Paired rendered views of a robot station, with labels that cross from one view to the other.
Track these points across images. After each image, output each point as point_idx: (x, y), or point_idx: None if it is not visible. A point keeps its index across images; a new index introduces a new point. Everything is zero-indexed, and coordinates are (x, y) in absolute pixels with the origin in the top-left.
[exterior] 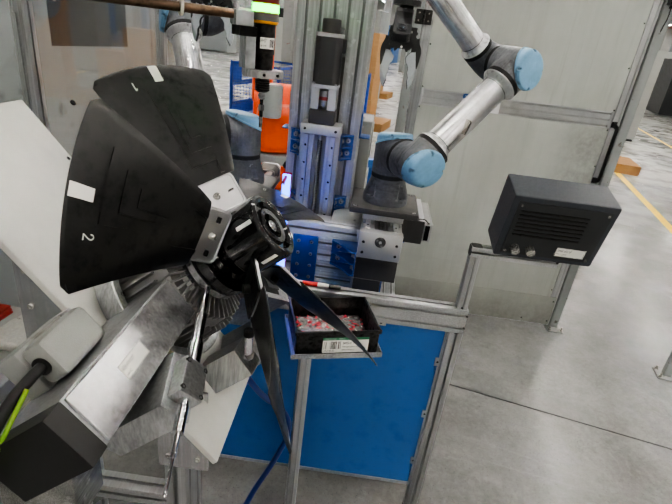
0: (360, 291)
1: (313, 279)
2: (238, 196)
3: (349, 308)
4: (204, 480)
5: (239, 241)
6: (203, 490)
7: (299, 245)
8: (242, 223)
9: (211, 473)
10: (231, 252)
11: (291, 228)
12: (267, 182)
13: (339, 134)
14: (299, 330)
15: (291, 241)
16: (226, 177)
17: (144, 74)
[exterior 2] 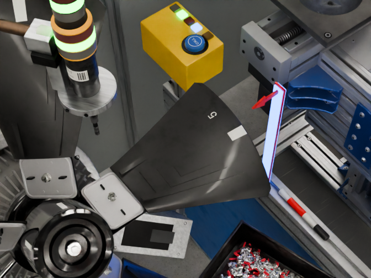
0: (351, 258)
1: (369, 166)
2: (69, 187)
3: (312, 274)
4: (197, 265)
5: (25, 254)
6: (190, 274)
7: (361, 120)
8: (28, 241)
9: (208, 263)
10: (23, 254)
11: (358, 95)
12: (361, 10)
13: None
14: (226, 267)
15: (100, 267)
16: (63, 161)
17: (5, 10)
